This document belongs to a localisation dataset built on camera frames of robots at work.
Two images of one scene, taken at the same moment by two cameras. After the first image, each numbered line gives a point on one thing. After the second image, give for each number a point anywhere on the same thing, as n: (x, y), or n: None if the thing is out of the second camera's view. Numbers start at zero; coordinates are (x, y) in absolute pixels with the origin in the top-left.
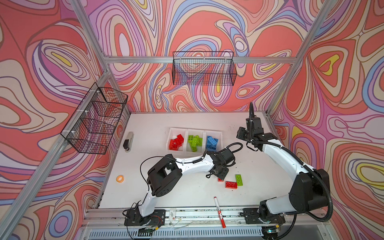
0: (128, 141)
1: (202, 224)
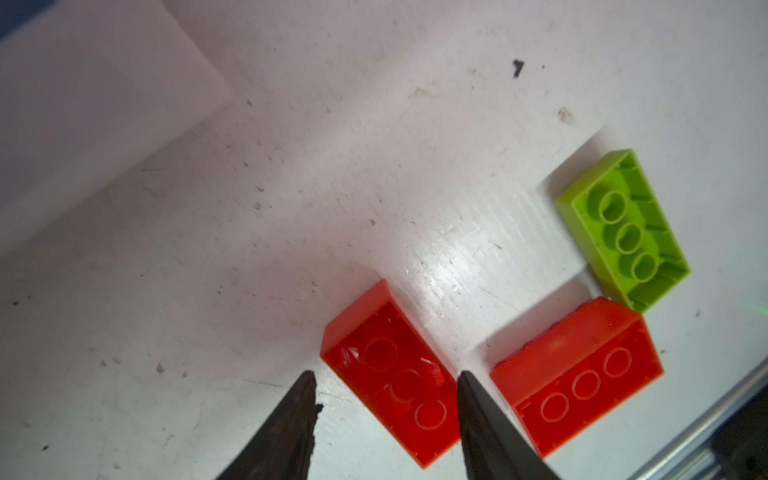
0: None
1: (693, 454)
